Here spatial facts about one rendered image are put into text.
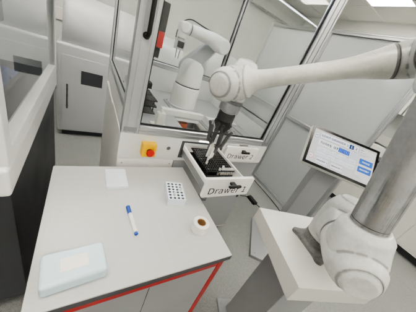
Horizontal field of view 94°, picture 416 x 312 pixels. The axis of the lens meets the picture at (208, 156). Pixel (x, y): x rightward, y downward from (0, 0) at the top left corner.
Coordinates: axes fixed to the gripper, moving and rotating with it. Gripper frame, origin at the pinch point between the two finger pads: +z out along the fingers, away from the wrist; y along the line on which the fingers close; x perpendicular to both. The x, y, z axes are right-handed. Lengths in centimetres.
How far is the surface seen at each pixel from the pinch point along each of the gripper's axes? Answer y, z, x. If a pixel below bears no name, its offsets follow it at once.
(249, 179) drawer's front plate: -20.8, 8.4, -11.3
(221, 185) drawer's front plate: -12.4, 11.3, 2.8
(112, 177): 27.8, 23.1, 29.9
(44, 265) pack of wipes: 5, 20, 66
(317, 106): -28, -26, -189
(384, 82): -66, -68, -166
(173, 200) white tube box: 0.3, 21.5, 19.6
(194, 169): 4.2, 13.6, 1.1
